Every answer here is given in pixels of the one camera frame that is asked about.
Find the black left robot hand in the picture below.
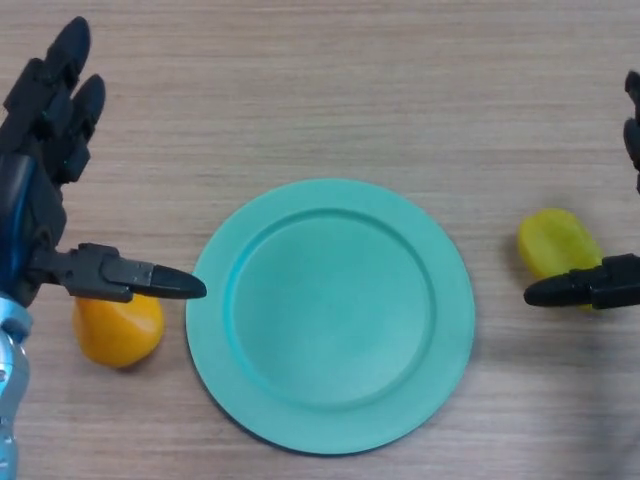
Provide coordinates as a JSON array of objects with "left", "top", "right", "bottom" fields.
[{"left": 0, "top": 16, "right": 208, "bottom": 309}]

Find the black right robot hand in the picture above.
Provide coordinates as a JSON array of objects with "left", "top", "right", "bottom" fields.
[{"left": 523, "top": 70, "right": 640, "bottom": 312}]

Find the yellow starfruit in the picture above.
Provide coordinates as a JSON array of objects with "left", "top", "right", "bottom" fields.
[{"left": 518, "top": 207, "right": 604, "bottom": 312}]

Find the green round plate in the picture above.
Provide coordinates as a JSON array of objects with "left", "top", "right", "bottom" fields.
[{"left": 185, "top": 179, "right": 475, "bottom": 457}]

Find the orange pear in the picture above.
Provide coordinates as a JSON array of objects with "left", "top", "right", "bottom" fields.
[{"left": 72, "top": 293, "right": 165, "bottom": 370}]

